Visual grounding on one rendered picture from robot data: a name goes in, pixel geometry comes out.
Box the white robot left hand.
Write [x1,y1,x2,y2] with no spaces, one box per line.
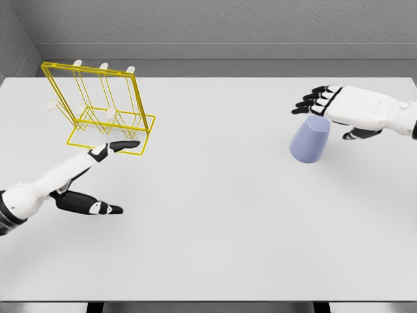
[33,140,141,216]

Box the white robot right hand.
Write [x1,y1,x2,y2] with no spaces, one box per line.
[291,85,397,141]

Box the lavender cup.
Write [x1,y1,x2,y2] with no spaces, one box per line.
[289,114,332,164]

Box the yellow wire cup holder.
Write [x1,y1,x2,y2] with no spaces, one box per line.
[40,59,157,157]

